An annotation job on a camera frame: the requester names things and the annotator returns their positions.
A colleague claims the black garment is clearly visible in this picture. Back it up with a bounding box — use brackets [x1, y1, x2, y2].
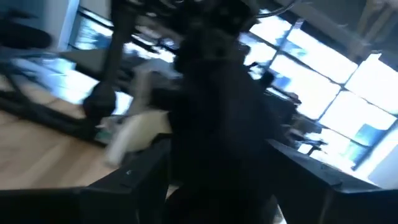
[161, 30, 299, 224]

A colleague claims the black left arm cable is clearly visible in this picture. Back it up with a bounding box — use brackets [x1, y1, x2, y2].
[257, 0, 300, 19]

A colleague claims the large paned window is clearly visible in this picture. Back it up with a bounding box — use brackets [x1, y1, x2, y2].
[71, 9, 398, 175]

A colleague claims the white garment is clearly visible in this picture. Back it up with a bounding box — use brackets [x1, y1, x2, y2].
[104, 110, 174, 167]

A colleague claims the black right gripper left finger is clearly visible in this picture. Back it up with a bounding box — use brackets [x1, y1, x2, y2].
[0, 136, 172, 224]

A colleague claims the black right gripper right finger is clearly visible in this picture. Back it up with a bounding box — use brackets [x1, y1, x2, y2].
[266, 139, 398, 224]

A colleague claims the black aluminium table frame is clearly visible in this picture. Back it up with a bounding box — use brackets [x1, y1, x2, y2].
[0, 90, 103, 144]

